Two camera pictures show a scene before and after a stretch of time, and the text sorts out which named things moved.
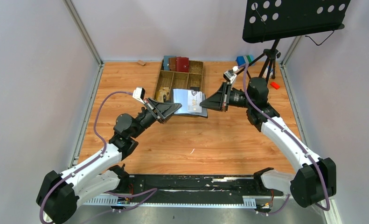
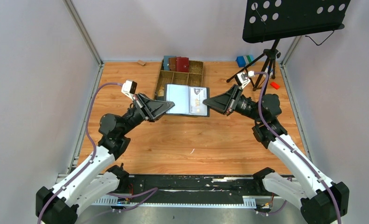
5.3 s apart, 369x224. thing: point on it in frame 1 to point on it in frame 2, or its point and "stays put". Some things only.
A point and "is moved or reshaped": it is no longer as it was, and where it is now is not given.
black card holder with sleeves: x=190 y=100 is moved or reshaped
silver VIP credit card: x=194 y=101 is moved or reshaped
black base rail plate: x=261 y=185 stays put
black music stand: x=266 y=20 stays put
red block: x=275 y=85 stays put
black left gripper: x=154 y=110 to x=142 y=107
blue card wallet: x=166 y=62 stays put
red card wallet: x=182 y=64 stays put
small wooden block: x=141 y=62 stays put
